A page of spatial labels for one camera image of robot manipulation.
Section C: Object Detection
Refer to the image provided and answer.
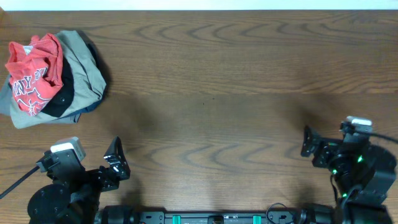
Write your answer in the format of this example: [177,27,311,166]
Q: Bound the red t-shirt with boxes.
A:
[5,34,63,116]

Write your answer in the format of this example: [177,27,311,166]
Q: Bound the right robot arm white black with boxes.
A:
[296,122,397,223]

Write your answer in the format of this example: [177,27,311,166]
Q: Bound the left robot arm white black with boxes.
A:
[27,137,139,224]

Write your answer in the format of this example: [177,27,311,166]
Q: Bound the dark blue folded garment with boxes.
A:
[67,100,102,117]

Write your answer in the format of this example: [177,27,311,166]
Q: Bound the grey folded garment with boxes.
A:
[1,30,106,129]

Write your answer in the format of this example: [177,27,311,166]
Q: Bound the black folded shirt white logo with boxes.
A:
[41,57,75,118]

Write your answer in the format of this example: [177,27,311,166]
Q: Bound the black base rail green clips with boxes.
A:
[138,210,296,224]

